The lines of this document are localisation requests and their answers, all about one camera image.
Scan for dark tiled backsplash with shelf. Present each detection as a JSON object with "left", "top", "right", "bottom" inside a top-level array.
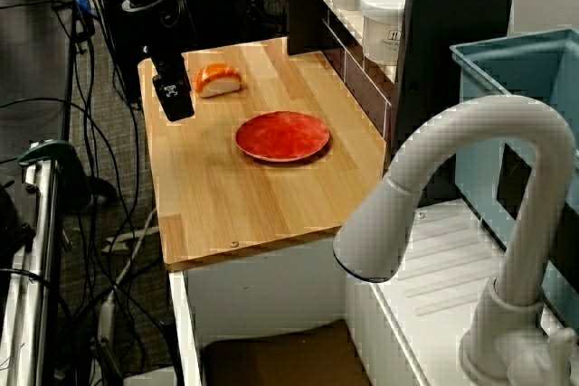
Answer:
[{"left": 287, "top": 0, "right": 406, "bottom": 138}]

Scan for black floor cable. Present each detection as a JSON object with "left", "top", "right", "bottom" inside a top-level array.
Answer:
[{"left": 0, "top": 0, "right": 157, "bottom": 360}]

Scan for green clamp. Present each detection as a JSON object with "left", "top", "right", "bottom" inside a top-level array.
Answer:
[{"left": 16, "top": 138, "right": 93, "bottom": 212}]

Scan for white toy kitchen cabinet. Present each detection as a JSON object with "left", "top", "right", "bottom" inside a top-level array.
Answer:
[{"left": 167, "top": 198, "right": 579, "bottom": 386}]

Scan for white floor cable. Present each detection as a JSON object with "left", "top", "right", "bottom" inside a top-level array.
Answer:
[{"left": 97, "top": 207, "right": 160, "bottom": 351}]

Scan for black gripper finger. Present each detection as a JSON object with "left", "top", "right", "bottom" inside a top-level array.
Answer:
[{"left": 152, "top": 70, "right": 196, "bottom": 123}]

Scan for white jar with printed logo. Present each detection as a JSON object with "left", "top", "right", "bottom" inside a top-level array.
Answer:
[{"left": 359, "top": 0, "right": 409, "bottom": 65}]

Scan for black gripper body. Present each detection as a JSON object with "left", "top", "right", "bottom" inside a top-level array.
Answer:
[{"left": 142, "top": 40, "right": 186, "bottom": 78}]

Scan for black upright post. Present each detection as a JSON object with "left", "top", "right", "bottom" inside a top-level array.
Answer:
[{"left": 389, "top": 0, "right": 520, "bottom": 206}]

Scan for silver metal rail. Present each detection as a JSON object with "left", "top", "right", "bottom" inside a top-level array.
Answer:
[{"left": 0, "top": 144, "right": 63, "bottom": 386}]

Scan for salmon sushi toy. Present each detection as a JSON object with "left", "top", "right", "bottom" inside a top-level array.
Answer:
[{"left": 194, "top": 62, "right": 243, "bottom": 99}]

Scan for red round plate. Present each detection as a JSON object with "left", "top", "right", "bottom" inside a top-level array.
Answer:
[{"left": 234, "top": 110, "right": 332, "bottom": 164}]

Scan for blue plastic bin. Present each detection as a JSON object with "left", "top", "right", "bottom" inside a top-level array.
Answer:
[{"left": 449, "top": 28, "right": 579, "bottom": 317}]

